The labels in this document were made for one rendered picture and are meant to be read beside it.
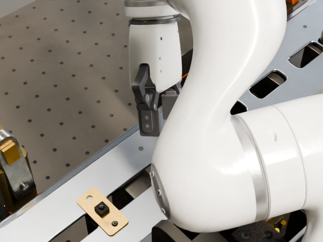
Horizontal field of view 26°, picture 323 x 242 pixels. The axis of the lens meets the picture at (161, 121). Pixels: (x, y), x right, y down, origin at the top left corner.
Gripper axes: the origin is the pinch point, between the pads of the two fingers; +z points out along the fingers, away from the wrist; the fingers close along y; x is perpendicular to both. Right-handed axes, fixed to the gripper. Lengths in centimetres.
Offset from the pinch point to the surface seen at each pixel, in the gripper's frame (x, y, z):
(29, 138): -44, -30, 13
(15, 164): -20.3, 9.6, 4.7
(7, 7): -121, -144, -5
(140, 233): -2.0, 6.7, 15.4
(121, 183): -7.0, 1.3, 9.9
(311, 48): 16.6, -34.1, -5.3
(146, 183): -3.9, -1.4, 10.6
